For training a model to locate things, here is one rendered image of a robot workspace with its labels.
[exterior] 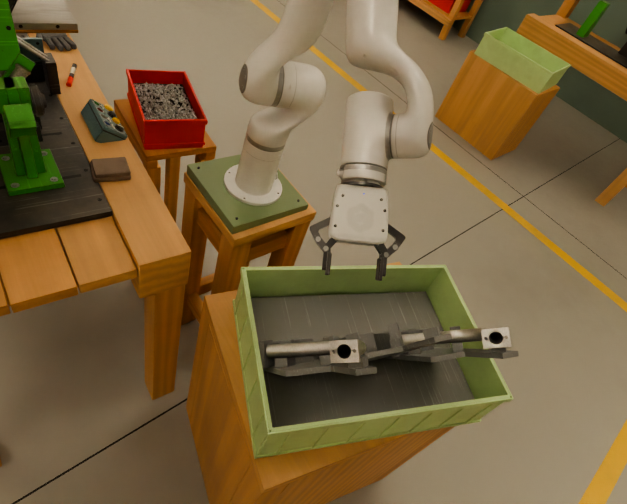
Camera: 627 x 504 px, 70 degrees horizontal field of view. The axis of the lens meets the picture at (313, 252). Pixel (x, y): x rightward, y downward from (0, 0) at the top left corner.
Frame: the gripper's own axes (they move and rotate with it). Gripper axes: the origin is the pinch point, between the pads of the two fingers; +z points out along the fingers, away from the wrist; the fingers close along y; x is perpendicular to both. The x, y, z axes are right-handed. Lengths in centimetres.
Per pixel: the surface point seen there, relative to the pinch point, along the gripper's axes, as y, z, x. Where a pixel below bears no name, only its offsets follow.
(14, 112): -77, -28, 21
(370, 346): 9.7, 17.1, 34.7
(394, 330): 13.8, 11.8, 27.2
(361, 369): 3.8, 17.6, 5.2
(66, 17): -87, -68, 51
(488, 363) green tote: 41, 19, 37
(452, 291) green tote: 34, 1, 50
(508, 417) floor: 98, 59, 143
